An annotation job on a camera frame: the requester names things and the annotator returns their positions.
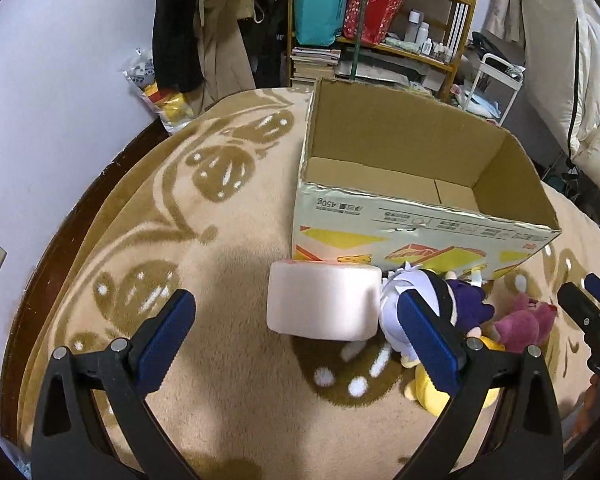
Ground black item on cart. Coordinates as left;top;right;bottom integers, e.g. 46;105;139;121
472;31;526;68

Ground black hanging garment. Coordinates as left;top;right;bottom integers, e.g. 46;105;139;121
252;0;293;88
152;0;203;93

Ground group of white bottles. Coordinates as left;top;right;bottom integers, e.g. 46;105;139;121
405;9;456;58

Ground stack of books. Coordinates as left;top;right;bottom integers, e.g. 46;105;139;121
290;46;342;81

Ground white-haired plush doll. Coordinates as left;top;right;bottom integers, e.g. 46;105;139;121
380;262;496;366

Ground green pole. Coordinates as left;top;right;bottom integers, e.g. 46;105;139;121
350;0;372;83

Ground pink bear plush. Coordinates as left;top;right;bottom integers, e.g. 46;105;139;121
490;294;558;353

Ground person's right hand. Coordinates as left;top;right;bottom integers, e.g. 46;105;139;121
575;380;600;441

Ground white folded mattress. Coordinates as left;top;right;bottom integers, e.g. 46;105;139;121
482;0;600;161

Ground plastic bag with yellow toys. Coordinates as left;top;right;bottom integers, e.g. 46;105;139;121
121;50;196;133

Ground pile of papers and books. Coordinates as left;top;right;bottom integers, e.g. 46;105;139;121
337;50;448;96

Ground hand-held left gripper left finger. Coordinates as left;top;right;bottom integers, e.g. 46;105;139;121
30;288;201;480

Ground yellow plush toy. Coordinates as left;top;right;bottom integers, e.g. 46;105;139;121
402;335;506;417

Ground light blue cloth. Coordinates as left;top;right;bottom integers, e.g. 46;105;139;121
457;87;502;117

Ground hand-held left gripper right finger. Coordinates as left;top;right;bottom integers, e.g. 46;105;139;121
397;290;566;480

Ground beige hanging garment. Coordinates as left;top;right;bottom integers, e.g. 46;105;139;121
192;0;256;108

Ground white flat boards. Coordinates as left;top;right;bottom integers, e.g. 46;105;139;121
447;2;472;56

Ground printed cardboard box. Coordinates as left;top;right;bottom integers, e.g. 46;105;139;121
291;77;562;281

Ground white trolley cart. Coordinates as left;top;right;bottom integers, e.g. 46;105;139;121
462;52;526;126

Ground red patterned bag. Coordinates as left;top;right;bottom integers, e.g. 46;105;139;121
342;0;406;43

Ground teal bag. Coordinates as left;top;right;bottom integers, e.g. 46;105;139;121
294;0;343;46

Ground wooden shelf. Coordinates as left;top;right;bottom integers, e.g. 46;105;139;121
286;0;483;106

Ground pink soft block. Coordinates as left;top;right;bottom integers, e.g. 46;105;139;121
267;259;383;342

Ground dark wooden bed frame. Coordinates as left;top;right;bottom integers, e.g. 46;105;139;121
2;115;173;446

